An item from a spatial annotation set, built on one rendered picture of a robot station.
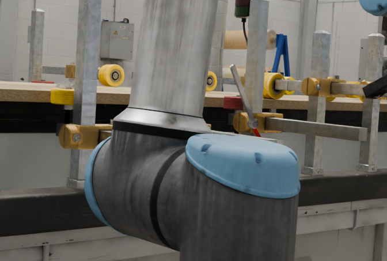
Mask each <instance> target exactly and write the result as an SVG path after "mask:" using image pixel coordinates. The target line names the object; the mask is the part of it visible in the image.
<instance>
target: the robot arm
mask: <svg viewBox="0 0 387 261"><path fill-rule="evenodd" d="M359 3H360V5H361V7H362V8H363V9H364V10H365V11H366V12H368V13H370V14H372V15H374V16H383V17H387V0H359ZM217 7H218V0H144V1H143V9H142V17H141V25H140V30H139V37H138V45H137V49H136V57H135V65H134V73H133V78H132V85H131V93H130V101H129V105H128V107H127V108H126V109H125V110H124V111H123V112H121V113H120V114H118V116H116V117H115V118H114V119H113V125H112V132H111V136H110V137H109V138H107V139H106V140H104V141H102V142H101V143H99V144H98V145H97V146H96V148H95V149H94V150H93V152H92V154H91V155H90V157H89V159H88V162H87V165H86V168H85V174H84V175H85V182H84V190H85V195H86V199H87V202H88V204H89V206H90V208H91V210H92V212H93V213H94V214H95V216H96V217H97V218H98V219H99V220H100V221H102V222H103V223H104V224H106V225H108V226H110V227H112V228H114V230H116V231H118V232H120V233H122V234H124V235H127V236H134V237H137V238H139V239H142V240H146V241H149V242H151V243H154V244H158V245H161V246H163V247H167V248H170V249H173V250H175V251H179V252H180V261H294V256H295V239H296V230H297V214H298V198H299V191H300V188H301V185H300V182H299V160H298V157H297V155H296V153H295V152H294V151H293V150H291V149H290V148H289V147H287V146H284V145H281V144H279V143H274V142H271V141H266V140H263V139H257V138H251V137H243V136H238V135H235V136H230V135H226V134H213V132H212V131H211V129H210V128H209V126H208V125H207V123H206V122H205V121H204V119H203V116H202V114H203V106H204V98H205V94H206V85H207V77H208V70H209V65H210V56H211V49H212V44H213V36H214V28H215V20H216V15H217ZM362 89H363V92H364V94H365V98H372V99H377V98H379V97H381V96H383V95H384V94H385V93H387V75H385V76H383V77H381V78H379V79H378V80H376V81H373V82H371V83H369V84H368V85H366V86H365V87H363V88H362Z"/></svg>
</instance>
